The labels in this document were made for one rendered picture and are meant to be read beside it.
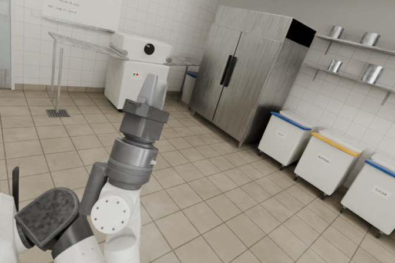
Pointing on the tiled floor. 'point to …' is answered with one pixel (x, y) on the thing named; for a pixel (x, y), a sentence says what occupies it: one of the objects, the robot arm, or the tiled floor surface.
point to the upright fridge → (248, 70)
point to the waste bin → (188, 86)
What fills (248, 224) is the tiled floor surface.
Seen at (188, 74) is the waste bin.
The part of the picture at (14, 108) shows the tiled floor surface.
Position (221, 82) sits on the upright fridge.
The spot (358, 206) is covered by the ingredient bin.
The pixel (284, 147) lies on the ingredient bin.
